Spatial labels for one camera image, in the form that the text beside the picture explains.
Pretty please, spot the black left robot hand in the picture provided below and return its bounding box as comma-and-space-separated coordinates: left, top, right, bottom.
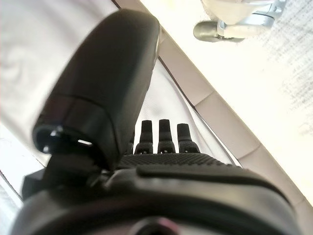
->
9, 8, 302, 235

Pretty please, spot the large grey bed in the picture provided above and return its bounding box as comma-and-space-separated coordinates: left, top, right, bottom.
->
0, 0, 243, 235

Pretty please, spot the grey streaked rug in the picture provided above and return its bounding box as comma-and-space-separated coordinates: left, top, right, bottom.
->
263, 0, 313, 138

